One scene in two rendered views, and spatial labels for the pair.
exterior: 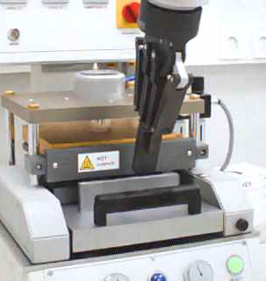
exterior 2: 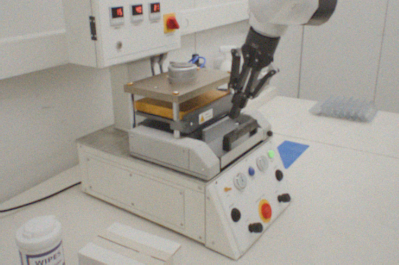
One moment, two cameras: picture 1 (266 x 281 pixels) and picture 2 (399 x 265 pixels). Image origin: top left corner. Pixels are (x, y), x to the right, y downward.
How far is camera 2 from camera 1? 0.60 m
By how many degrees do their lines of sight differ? 34
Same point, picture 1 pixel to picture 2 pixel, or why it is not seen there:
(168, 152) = (227, 103)
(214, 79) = not seen: hidden behind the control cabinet
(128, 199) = (237, 133)
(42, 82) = (128, 71)
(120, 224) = (234, 147)
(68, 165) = (195, 122)
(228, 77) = not seen: hidden behind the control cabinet
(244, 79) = not seen: hidden behind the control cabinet
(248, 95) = (176, 53)
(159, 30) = (266, 48)
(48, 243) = (213, 167)
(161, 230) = (246, 145)
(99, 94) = (190, 78)
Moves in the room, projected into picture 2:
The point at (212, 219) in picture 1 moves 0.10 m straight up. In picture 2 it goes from (260, 133) to (262, 99)
